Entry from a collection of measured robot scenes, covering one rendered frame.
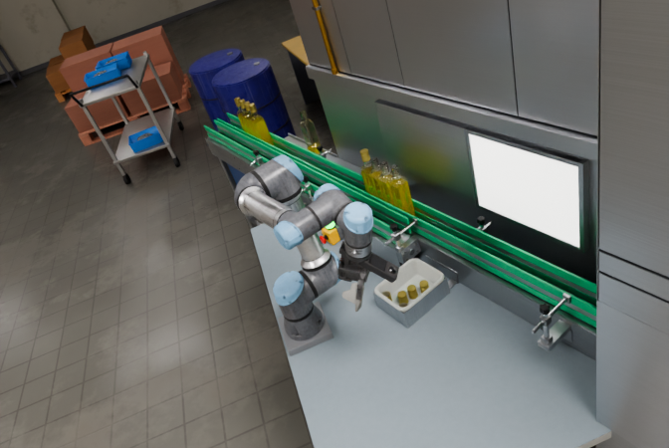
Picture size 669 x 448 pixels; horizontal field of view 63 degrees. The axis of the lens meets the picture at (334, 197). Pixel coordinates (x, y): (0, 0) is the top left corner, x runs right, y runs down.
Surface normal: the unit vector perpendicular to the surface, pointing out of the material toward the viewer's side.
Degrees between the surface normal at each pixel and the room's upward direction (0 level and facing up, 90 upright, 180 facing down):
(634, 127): 90
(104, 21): 90
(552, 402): 0
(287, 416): 0
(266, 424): 0
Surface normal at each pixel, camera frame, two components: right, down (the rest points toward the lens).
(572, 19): -0.76, 0.52
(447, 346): -0.26, -0.79
